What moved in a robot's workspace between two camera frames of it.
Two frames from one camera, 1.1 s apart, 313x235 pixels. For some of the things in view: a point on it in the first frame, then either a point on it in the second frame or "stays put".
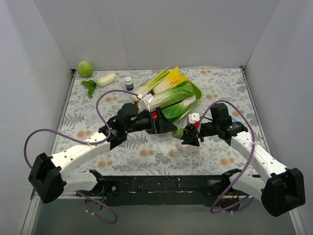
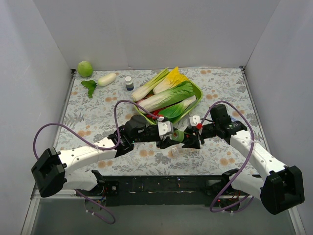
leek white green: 147,88 stays put
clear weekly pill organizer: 184,151 stays put
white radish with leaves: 103,81 stays put
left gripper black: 159,121 -> 162,139
